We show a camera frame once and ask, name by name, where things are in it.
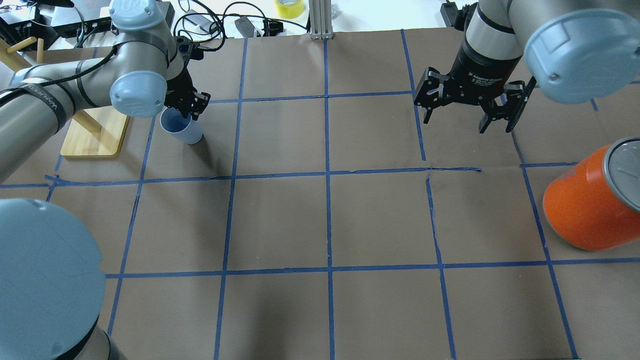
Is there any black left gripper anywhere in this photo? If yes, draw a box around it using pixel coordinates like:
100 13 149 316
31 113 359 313
164 67 211 121

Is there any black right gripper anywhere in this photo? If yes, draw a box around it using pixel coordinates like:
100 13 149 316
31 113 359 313
413 42 537 133

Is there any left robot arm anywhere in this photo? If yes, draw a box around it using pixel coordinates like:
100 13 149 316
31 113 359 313
0 0 210 360

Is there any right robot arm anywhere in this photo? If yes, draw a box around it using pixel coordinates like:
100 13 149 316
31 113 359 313
413 0 640 133

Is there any wooden cup rack stand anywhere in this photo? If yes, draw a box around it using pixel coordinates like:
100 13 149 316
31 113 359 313
0 36 130 158

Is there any small black power adapter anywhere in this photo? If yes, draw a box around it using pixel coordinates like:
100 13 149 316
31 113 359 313
439 2 466 31

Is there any black power adapter brick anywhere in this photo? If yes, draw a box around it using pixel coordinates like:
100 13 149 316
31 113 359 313
157 1 175 27

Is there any yellow tape roll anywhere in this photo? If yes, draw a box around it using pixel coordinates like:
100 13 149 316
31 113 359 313
274 0 305 19

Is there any orange cylindrical container grey lid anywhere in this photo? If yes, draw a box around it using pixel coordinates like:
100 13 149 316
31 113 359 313
542 136 640 252

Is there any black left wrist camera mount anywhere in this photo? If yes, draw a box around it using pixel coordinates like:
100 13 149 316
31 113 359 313
174 35 204 65

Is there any aluminium frame post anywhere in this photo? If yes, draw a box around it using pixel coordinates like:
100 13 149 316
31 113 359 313
308 0 334 40

